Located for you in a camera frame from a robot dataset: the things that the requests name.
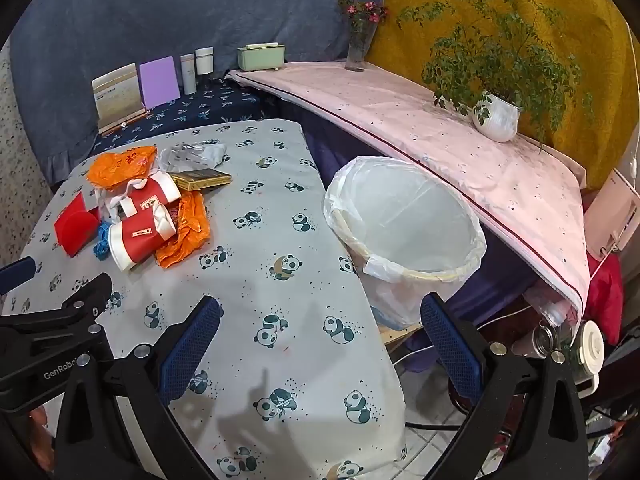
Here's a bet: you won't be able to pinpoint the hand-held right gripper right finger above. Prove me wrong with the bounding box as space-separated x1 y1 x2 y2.
420 292 591 480

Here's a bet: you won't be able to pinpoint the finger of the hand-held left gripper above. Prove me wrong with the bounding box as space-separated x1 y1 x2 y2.
0 256 38 297
0 272 115 343

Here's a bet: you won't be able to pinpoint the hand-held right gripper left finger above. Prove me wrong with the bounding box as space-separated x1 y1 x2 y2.
52 295 224 480

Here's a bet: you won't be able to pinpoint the blue plastic wrapper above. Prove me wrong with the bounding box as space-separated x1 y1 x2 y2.
92 222 114 261

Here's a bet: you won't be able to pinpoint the red paper cup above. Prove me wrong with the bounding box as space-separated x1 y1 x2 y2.
107 205 177 272
117 171 182 213

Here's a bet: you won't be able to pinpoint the plain orange plastic bag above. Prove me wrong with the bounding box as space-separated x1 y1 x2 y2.
154 191 212 268

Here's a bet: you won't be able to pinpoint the orange printed plastic bag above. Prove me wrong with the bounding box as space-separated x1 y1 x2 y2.
87 145 160 192

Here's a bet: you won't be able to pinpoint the white plastic bag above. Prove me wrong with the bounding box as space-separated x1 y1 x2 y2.
323 156 488 328

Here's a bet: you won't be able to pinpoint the gold cigarette box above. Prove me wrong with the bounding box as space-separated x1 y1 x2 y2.
169 170 232 192

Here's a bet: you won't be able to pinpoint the glass jar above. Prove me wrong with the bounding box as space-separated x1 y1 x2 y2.
532 322 566 357

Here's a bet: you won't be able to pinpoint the purple cloth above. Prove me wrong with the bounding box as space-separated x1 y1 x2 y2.
305 125 540 322

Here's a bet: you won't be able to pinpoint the clear plastic bag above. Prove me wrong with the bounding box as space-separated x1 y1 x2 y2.
525 285 583 328

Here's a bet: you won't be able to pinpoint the white round lid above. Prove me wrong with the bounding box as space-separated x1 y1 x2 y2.
575 320 608 377

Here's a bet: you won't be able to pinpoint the red cloth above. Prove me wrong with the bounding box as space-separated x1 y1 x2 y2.
585 252 626 346

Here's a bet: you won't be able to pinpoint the panda print cloth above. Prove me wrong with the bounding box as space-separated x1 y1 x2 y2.
0 119 407 480

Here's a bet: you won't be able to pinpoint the grey-green cloth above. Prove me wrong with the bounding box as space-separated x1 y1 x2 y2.
159 142 228 173

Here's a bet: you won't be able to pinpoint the open beige book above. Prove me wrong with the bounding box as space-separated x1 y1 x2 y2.
91 63 151 136

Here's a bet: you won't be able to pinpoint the pale pink appliance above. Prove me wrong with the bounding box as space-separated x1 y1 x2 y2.
582 167 640 263

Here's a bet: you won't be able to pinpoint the purple notebook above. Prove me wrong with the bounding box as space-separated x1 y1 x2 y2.
139 56 181 110

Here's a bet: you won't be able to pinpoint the navy print cloth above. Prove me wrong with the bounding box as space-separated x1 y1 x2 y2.
90 77 273 156

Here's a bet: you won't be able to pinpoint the white plant pot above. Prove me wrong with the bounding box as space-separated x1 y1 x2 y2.
472 91 522 143

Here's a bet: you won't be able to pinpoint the slim white bottle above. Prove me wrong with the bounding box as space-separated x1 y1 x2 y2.
180 53 197 95

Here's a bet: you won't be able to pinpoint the pink speckled cloth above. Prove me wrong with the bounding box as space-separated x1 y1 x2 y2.
225 61 591 328

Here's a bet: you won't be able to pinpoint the blue-grey blanket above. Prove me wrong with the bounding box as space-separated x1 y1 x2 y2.
10 0 388 181

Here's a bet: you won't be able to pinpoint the pale green tissue box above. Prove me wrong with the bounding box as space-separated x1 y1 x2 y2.
236 42 287 72

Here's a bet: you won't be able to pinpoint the green leafy plant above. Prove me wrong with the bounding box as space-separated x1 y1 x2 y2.
397 0 596 153

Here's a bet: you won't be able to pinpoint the glass vase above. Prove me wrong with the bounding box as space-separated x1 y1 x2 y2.
345 27 376 72

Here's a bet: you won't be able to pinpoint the pink flowers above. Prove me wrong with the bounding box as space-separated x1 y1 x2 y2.
337 0 390 36

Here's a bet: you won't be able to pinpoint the black cable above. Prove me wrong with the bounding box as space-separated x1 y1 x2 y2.
404 420 463 433

